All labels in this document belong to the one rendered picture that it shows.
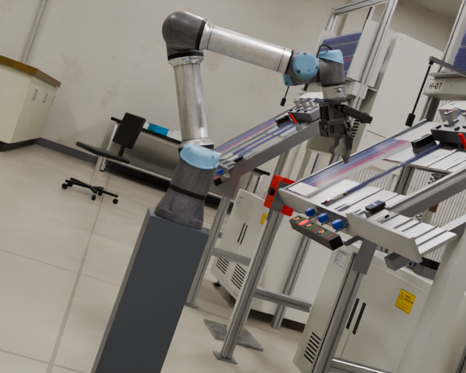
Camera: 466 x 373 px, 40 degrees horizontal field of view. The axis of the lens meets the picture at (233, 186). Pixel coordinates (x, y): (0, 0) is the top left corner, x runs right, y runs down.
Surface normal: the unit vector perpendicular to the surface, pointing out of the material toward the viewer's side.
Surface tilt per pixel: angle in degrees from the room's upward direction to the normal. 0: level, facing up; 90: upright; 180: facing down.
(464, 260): 90
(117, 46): 90
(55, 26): 90
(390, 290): 90
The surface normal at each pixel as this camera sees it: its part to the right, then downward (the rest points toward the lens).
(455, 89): -0.90, -0.31
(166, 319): 0.16, 0.10
